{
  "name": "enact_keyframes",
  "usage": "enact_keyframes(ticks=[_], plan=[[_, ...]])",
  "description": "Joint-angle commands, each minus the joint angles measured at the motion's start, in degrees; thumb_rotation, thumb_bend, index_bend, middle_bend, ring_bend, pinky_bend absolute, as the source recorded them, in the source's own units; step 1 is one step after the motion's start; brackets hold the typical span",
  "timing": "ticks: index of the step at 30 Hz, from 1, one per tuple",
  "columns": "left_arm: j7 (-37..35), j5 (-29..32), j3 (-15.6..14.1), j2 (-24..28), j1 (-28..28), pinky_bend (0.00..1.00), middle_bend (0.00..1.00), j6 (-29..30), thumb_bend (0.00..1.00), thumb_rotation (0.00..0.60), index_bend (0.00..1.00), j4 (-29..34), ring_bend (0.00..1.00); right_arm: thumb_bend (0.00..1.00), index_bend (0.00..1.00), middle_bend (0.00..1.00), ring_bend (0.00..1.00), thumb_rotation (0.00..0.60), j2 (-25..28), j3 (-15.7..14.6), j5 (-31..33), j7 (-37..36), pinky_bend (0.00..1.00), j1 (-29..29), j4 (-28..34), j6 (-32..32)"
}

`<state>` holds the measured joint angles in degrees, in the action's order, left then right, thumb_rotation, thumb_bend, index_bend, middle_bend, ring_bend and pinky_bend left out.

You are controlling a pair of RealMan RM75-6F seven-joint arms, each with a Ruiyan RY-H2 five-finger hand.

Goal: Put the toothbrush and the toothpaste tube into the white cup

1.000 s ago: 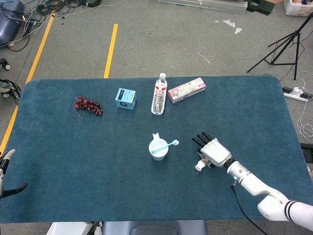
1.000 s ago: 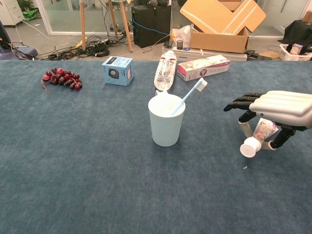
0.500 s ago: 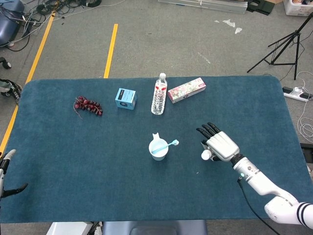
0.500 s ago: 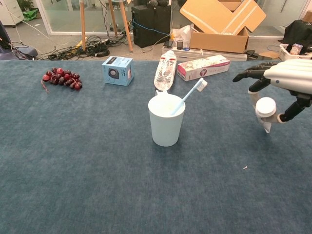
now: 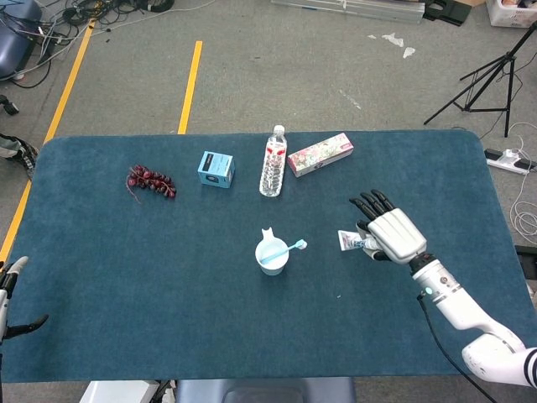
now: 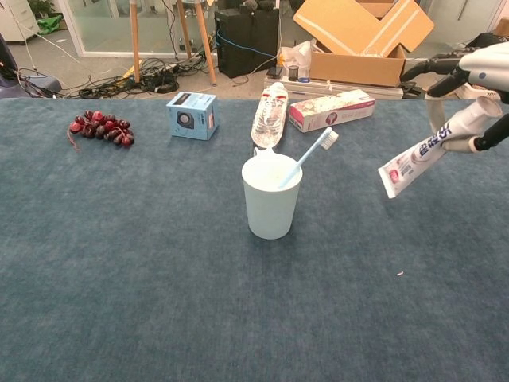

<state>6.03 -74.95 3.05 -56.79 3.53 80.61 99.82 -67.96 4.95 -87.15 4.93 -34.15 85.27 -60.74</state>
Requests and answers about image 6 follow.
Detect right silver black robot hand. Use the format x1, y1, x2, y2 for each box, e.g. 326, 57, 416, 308
399, 41, 509, 154

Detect floral toothpaste tube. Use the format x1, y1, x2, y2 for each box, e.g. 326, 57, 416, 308
377, 96, 504, 200

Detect light blue toothbrush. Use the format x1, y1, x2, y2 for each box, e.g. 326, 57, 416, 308
277, 126, 340, 189

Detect floral toothpaste box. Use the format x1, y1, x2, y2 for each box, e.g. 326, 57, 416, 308
288, 88, 377, 133

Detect white cup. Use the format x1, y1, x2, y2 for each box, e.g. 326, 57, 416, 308
241, 146, 304, 240

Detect black cloth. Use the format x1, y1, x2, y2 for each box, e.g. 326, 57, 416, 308
468, 32, 509, 51

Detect open cardboard box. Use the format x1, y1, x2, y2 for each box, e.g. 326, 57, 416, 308
293, 0, 435, 88

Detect aluminium profile rails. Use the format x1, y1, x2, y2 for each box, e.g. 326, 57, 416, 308
264, 75, 405, 100

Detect white plastic bag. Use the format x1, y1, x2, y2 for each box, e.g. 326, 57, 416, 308
278, 39, 313, 79

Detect clear plastic water bottle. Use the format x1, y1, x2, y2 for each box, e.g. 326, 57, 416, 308
251, 82, 288, 150

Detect black computer tower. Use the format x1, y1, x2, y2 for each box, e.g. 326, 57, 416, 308
214, 6, 281, 80

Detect wooden table leg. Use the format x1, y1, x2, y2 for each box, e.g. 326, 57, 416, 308
193, 0, 218, 86
177, 0, 193, 60
129, 0, 142, 84

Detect light blue speaker box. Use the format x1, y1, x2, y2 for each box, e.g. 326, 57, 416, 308
165, 91, 220, 142

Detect blue table mat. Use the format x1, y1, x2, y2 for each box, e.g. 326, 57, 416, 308
0, 97, 509, 382

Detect red grape bunch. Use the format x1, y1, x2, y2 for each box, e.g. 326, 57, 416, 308
66, 110, 135, 152

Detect green bag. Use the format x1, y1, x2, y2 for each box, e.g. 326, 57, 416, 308
37, 14, 64, 36

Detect dark blue machine housing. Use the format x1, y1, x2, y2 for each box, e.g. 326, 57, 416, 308
0, 33, 63, 99

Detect white cabinet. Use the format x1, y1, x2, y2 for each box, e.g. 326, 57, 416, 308
0, 0, 41, 43

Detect blue cable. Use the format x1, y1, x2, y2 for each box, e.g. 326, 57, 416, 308
216, 29, 279, 60

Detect black floor cable tangle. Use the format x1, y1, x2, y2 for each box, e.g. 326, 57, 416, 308
65, 57, 216, 99

